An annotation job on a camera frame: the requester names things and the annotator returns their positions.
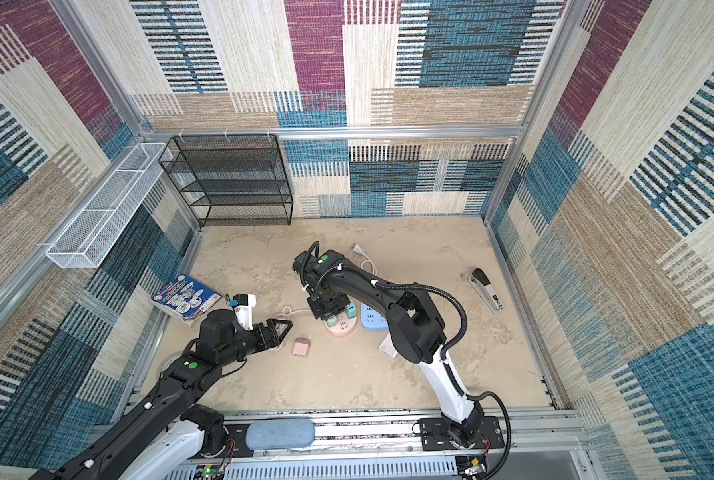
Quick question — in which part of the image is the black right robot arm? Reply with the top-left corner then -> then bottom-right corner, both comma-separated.
292,242 -> 494,448

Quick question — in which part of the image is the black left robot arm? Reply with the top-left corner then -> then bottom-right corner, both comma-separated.
31,309 -> 293,479

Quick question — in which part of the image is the pink power strip cable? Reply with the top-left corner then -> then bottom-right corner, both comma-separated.
272,304 -> 313,322

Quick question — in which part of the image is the black wire mesh shelf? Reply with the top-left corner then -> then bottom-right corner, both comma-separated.
158,134 -> 294,228

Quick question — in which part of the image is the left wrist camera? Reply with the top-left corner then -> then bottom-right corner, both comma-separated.
227,294 -> 257,331

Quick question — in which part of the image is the white wire mesh basket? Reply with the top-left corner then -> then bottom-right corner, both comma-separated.
45,143 -> 165,269

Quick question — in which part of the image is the pink plug adapter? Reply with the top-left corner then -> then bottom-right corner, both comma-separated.
292,337 -> 311,358

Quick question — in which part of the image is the white power strip cable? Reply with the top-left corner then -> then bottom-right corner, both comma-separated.
352,242 -> 377,276

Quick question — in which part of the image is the blue square power strip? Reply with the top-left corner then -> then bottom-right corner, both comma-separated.
359,304 -> 388,332

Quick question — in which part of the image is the teal plug adapter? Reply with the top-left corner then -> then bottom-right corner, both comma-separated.
346,302 -> 357,319

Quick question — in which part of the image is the pink round power strip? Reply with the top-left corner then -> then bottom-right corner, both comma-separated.
325,318 -> 357,337

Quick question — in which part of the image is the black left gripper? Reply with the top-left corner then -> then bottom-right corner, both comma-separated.
218,318 -> 292,368

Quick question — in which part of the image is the grey tape roll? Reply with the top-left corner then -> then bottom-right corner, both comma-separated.
159,352 -> 181,375

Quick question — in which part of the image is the blue illustrated box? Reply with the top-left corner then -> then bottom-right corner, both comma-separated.
151,274 -> 222,324

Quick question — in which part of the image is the blue-grey cushion pad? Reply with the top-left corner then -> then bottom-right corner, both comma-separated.
245,418 -> 315,451

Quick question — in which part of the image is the black and grey stapler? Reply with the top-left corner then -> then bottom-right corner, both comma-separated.
469,268 -> 504,314

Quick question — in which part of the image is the white square adapter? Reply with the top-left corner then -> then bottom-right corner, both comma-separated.
378,334 -> 398,359

